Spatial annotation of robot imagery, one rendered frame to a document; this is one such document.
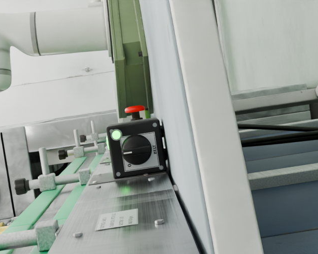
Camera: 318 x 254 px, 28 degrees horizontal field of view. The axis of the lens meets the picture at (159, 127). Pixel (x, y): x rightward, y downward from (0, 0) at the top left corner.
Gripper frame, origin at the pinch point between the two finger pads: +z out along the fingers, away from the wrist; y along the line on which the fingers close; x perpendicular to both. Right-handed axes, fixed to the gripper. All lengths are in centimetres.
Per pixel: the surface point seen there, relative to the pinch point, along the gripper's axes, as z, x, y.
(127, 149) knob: 53, -53, 20
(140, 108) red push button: 47, -20, 25
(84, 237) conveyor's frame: 58, -87, 15
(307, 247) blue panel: 77, -89, 13
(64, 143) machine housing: -16, 96, 14
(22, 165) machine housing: -33, 92, 7
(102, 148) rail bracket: 25.4, 19.0, 15.1
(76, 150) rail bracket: 18.8, 17.3, 15.6
